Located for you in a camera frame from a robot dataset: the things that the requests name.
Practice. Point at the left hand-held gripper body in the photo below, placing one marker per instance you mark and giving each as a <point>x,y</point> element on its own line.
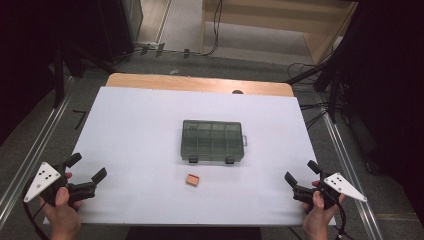
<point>41,181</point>

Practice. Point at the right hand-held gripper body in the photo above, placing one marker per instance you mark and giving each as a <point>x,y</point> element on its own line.
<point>343,186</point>

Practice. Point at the grey transparent compartment box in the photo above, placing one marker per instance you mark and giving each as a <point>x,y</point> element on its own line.
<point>212,140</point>

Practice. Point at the small wooden block red edge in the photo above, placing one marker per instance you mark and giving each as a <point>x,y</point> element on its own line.
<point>192,180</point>

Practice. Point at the person's left hand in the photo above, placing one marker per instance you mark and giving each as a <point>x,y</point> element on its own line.
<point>63,216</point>

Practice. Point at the person's right hand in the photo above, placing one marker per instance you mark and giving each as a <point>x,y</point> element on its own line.
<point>318,223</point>

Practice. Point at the white board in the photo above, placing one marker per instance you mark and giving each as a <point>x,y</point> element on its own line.
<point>133,133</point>

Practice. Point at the black metal stand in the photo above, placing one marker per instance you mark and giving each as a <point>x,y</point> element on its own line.
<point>60,76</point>

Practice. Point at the dark cabinet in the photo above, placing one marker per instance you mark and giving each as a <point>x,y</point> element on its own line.
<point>123,23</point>

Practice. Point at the light wooden shelf unit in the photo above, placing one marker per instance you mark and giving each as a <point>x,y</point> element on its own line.
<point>266,20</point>

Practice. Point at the metal floor rail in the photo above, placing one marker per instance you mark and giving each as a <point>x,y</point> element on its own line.
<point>30,160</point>
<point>353,180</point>

